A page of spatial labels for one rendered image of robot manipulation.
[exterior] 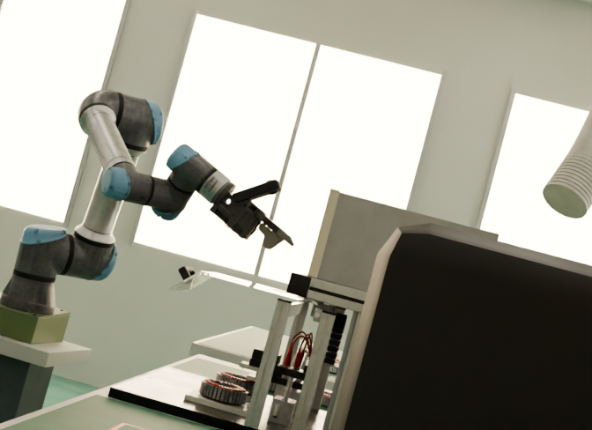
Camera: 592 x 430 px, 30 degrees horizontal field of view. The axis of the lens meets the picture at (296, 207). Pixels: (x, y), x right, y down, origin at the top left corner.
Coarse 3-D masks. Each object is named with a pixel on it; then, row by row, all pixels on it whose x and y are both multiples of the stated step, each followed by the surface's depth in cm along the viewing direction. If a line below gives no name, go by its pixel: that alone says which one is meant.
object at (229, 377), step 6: (222, 372) 282; (228, 372) 286; (216, 378) 282; (222, 378) 279; (228, 378) 278; (234, 378) 279; (240, 378) 286; (246, 378) 286; (234, 384) 278; (240, 384) 278; (246, 384) 278; (252, 384) 279; (252, 390) 280
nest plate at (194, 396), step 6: (192, 390) 261; (198, 390) 264; (186, 396) 252; (192, 396) 253; (198, 396) 255; (198, 402) 252; (204, 402) 252; (210, 402) 252; (216, 402) 253; (222, 402) 256; (216, 408) 252; (222, 408) 251; (228, 408) 251; (234, 408) 251; (240, 408) 254; (246, 408) 256; (240, 414) 251; (246, 414) 251
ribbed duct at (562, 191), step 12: (588, 120) 374; (588, 132) 370; (576, 144) 370; (588, 144) 367; (576, 156) 365; (588, 156) 364; (564, 168) 364; (576, 168) 362; (588, 168) 362; (552, 180) 363; (564, 180) 360; (576, 180) 359; (588, 180) 360; (552, 192) 365; (564, 192) 361; (576, 192) 357; (588, 192) 359; (552, 204) 370; (564, 204) 366; (576, 204) 362; (588, 204) 360; (576, 216) 366
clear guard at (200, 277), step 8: (200, 272) 244; (208, 272) 246; (216, 272) 264; (184, 280) 244; (192, 280) 250; (200, 280) 259; (232, 280) 243; (240, 280) 253; (176, 288) 247; (184, 288) 257; (192, 288) 267; (256, 288) 243; (264, 288) 242; (272, 288) 259; (288, 296) 242; (296, 296) 246; (320, 304) 252
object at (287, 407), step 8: (280, 400) 254; (288, 400) 257; (272, 408) 254; (280, 408) 254; (288, 408) 254; (272, 416) 254; (280, 416) 254; (288, 416) 254; (280, 424) 254; (288, 424) 254
